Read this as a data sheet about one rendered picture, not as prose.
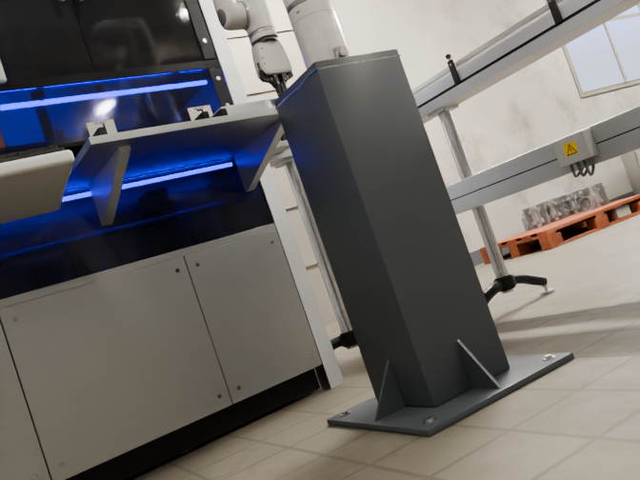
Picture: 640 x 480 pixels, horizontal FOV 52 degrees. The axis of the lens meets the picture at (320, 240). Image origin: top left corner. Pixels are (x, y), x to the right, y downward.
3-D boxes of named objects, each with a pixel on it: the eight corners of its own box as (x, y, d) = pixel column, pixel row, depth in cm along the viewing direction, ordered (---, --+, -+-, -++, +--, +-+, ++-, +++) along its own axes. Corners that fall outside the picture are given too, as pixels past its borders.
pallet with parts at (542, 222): (574, 229, 585) (562, 194, 587) (655, 207, 513) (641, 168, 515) (481, 266, 529) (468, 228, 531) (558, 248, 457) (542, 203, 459)
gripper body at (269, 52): (272, 45, 198) (285, 79, 197) (244, 47, 192) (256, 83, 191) (285, 32, 191) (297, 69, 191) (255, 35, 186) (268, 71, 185)
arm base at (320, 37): (381, 54, 165) (357, -14, 165) (318, 64, 155) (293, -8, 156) (346, 84, 181) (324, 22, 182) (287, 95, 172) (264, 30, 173)
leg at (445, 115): (491, 296, 258) (428, 115, 261) (506, 290, 263) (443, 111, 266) (510, 293, 251) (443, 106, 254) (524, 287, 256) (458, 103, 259)
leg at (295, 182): (337, 351, 253) (273, 166, 256) (355, 344, 258) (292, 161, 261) (350, 350, 245) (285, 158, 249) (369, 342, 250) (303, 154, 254)
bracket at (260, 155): (245, 191, 222) (232, 156, 223) (252, 190, 224) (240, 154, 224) (293, 160, 194) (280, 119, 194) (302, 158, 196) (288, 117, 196)
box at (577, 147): (560, 168, 215) (550, 143, 215) (569, 166, 217) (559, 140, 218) (591, 156, 205) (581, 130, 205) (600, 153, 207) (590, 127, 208)
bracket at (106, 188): (101, 226, 194) (88, 185, 194) (111, 224, 196) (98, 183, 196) (134, 195, 166) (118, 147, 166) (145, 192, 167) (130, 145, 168)
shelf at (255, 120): (54, 198, 196) (51, 192, 196) (251, 157, 236) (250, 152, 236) (90, 145, 157) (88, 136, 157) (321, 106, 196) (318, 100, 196)
